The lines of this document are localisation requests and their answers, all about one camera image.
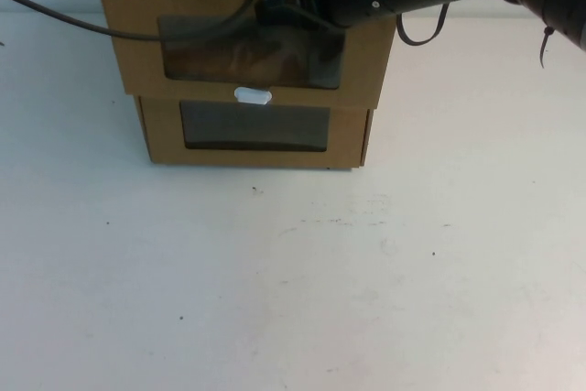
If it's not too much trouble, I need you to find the cardboard drawer with window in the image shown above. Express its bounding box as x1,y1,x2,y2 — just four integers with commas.
140,96,370,168
99,0,397,112

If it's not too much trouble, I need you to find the thin black cable loop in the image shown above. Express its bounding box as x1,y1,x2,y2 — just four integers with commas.
396,1,451,48

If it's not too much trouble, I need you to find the cardboard shoe box shell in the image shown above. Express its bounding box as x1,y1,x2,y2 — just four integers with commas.
132,94,378,172

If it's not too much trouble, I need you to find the white plastic drawer handle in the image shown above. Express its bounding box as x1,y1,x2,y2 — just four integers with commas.
233,86,274,107

